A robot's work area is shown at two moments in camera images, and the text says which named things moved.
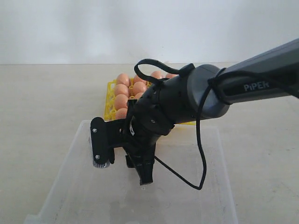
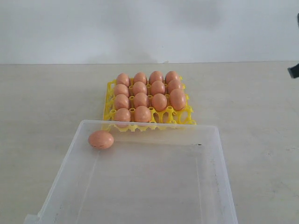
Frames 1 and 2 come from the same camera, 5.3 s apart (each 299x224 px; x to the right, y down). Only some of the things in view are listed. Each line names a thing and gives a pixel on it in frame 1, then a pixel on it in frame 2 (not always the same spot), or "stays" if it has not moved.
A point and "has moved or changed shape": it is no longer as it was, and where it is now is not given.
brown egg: (139, 84) has moved or changed shape
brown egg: (139, 87) stays
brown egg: (123, 79) stays
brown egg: (121, 113) stays
